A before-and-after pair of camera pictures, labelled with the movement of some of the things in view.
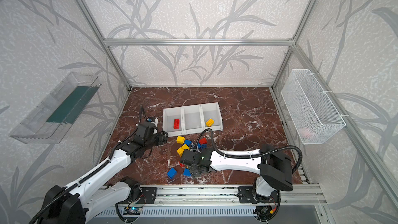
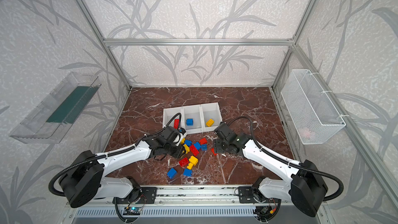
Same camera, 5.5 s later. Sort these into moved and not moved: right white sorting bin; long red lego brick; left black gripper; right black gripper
Moved: right black gripper; left black gripper
Not moved: long red lego brick; right white sorting bin
